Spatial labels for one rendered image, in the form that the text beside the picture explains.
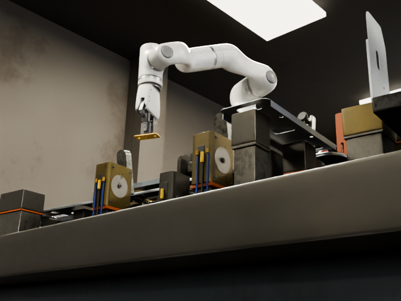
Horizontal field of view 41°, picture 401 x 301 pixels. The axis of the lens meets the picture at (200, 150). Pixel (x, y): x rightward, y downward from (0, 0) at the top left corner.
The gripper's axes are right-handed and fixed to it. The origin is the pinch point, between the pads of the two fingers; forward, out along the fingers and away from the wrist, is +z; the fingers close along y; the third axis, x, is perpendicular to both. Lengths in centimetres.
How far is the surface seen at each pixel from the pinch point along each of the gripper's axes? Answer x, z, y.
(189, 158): 13.0, 9.5, -5.9
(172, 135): -138, -147, -333
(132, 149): -150, -109, -270
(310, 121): 55, 9, 11
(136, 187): -14.7, 11.9, -23.1
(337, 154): 65, 30, 40
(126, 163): 8.1, 21.9, 27.3
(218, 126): 38, 20, 40
